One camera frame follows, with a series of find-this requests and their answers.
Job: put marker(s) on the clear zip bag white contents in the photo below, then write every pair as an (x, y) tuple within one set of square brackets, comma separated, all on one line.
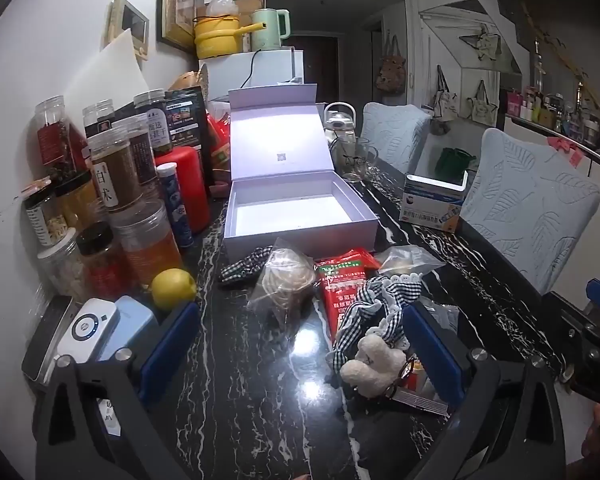
[(405, 260)]

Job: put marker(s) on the brown powder jar white label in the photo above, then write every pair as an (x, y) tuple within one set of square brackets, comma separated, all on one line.
[(115, 170)]

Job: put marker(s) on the white printed tote bag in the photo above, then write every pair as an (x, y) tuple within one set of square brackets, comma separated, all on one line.
[(445, 100), (482, 45), (482, 107)]

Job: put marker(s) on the blue tablet tube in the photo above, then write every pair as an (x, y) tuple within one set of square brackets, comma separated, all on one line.
[(175, 205)]

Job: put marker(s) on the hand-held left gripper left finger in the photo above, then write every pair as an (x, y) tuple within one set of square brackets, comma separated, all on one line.
[(167, 355)]

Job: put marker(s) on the white fridge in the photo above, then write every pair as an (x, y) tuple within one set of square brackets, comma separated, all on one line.
[(275, 70)]

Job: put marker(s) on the yellow pot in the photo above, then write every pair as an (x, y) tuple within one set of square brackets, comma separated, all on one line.
[(217, 37)]

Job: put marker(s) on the brown powder jar dark label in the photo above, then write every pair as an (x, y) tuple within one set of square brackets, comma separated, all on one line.
[(142, 145)]

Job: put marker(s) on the jar of white pieces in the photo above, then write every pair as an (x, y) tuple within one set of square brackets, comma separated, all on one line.
[(62, 270)]

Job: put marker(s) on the white foam board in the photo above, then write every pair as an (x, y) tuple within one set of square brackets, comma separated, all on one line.
[(110, 70)]

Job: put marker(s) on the chair with leaf-pattern cover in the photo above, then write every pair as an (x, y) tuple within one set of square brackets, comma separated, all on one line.
[(395, 132), (530, 200)]

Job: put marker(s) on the lavender gift box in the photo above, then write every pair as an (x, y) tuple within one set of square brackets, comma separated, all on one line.
[(280, 135)]

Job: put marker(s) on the green bag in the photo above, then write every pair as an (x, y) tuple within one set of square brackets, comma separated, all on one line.
[(452, 160)]

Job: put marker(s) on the white power bank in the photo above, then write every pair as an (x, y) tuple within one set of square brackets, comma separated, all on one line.
[(87, 327)]

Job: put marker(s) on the clear plastic bag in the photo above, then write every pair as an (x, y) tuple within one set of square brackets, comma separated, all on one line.
[(221, 6)]

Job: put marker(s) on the jar of nuts white label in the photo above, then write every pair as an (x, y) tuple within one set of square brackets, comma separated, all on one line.
[(45, 215)]

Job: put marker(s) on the bamboo stalk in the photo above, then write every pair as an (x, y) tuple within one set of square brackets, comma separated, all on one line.
[(567, 62)]

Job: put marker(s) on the light blue device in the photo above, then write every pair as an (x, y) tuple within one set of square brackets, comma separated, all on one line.
[(130, 322)]

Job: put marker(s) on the clear bag of beige strands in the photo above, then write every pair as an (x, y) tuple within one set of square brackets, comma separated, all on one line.
[(282, 280)]

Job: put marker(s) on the red cylinder can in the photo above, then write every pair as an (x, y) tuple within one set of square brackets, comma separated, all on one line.
[(192, 185)]

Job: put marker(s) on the dark checkered scrunchie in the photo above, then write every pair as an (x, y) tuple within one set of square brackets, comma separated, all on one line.
[(240, 267)]

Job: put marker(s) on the clear jar red label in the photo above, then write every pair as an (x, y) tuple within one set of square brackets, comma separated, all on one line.
[(55, 135)]

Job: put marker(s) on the framed picture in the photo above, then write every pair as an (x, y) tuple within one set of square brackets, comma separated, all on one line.
[(177, 2)]

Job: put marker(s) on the dark wooden door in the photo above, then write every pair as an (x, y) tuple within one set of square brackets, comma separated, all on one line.
[(320, 67)]

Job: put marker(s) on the wall intercom monitor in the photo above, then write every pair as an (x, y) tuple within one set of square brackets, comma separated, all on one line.
[(130, 22)]

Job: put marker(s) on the row of cosmetic bottles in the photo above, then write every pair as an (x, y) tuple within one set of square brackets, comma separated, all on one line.
[(555, 107)]

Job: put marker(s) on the clear jar orange contents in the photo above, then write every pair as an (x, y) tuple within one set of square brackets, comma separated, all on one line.
[(147, 245)]

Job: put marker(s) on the red and green packet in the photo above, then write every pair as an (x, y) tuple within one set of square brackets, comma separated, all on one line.
[(342, 280)]

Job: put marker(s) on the glass teapot white lid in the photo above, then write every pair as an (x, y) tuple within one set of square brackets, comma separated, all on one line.
[(340, 122)]

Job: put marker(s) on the blue and white carton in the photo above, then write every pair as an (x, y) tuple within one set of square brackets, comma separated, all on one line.
[(430, 205)]

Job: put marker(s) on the glass mug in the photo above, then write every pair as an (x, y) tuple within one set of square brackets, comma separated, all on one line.
[(355, 160)]

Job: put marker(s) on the black-lid jar yellow contents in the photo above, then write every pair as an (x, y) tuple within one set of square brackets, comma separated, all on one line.
[(77, 200)]

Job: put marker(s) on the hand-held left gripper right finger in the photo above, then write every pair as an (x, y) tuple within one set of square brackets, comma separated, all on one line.
[(432, 355)]

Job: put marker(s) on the yellow lemon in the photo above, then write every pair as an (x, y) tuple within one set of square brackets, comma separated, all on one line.
[(174, 288)]

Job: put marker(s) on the pale green electric kettle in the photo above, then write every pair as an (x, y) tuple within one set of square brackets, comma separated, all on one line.
[(270, 27)]

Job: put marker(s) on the brown paper bag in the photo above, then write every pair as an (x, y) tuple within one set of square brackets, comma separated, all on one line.
[(184, 81)]

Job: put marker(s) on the black product box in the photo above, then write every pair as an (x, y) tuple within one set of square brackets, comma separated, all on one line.
[(187, 115)]

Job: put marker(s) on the black-lid jar red contents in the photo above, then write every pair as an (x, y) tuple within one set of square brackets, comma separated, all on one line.
[(102, 265)]

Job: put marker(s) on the checkered lace-trimmed cloth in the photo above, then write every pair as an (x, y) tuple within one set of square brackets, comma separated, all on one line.
[(375, 300)]

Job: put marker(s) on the red packaging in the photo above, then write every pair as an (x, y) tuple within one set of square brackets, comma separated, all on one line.
[(220, 150)]

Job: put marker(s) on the woven straw mat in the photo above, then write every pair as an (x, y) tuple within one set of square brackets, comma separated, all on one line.
[(203, 82)]

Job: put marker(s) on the silver flat case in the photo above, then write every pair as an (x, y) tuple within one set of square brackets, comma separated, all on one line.
[(45, 335)]

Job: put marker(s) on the person's right hand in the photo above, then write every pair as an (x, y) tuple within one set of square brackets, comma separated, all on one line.
[(597, 430)]

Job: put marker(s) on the white plush toy with glasses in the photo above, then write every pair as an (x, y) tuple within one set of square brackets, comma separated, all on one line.
[(372, 365)]

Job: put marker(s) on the pink bow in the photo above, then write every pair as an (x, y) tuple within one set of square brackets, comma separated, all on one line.
[(565, 149)]

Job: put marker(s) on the brown tote bag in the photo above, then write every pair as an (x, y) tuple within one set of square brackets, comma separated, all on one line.
[(391, 72)]

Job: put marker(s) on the dark jar white label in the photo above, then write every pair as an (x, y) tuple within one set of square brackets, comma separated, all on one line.
[(155, 120)]

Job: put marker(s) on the clear jar dark label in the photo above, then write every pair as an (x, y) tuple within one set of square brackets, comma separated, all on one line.
[(97, 117)]

